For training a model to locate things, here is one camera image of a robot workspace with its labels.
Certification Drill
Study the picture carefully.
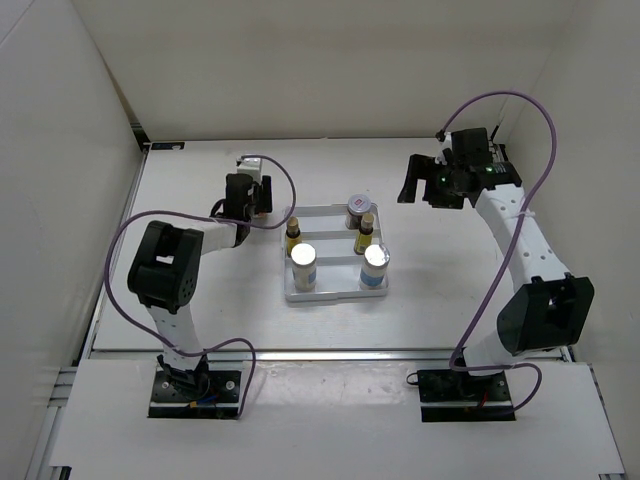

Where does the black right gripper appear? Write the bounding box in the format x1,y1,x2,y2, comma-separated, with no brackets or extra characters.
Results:
398,155,465,210

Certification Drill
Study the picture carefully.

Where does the yellow bottle tan cap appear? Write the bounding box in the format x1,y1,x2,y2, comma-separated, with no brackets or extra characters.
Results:
285,216,301,257

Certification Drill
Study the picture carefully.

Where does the white can beige label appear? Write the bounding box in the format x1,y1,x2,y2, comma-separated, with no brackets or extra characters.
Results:
291,243,317,291

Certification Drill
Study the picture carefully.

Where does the brown spice jar white lid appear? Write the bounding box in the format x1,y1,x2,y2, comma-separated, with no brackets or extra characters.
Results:
345,194,372,230

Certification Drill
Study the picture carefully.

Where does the yellow bottle brown cap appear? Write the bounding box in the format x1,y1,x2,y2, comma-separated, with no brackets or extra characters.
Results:
354,212,375,255

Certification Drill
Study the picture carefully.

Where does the white can blue label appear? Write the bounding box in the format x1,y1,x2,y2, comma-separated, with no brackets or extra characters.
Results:
359,244,390,290

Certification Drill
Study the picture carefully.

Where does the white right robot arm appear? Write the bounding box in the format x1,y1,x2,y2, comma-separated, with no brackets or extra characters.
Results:
398,128,595,400

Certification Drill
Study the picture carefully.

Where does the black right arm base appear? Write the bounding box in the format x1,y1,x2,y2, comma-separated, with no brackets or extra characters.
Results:
406,370,516,423

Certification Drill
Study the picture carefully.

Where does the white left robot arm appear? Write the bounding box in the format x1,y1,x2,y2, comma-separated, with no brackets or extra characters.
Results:
127,173,273,400

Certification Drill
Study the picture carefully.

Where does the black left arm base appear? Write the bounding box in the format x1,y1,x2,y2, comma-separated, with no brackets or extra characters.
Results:
147,369,242,420

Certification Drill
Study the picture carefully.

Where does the white stepped organizer tray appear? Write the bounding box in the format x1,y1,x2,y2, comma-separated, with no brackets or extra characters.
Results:
281,204,389,302

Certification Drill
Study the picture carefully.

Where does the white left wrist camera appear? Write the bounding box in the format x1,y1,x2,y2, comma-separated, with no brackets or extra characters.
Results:
236,156,263,183

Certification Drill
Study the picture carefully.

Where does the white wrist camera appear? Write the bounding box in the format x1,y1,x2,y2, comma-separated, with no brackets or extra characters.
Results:
436,147,454,166
236,156,263,183

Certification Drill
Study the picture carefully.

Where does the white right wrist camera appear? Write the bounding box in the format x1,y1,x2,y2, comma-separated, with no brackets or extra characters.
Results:
436,147,454,166

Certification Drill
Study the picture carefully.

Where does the aluminium front rail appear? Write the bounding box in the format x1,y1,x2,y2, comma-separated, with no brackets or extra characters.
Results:
88,349,452,362

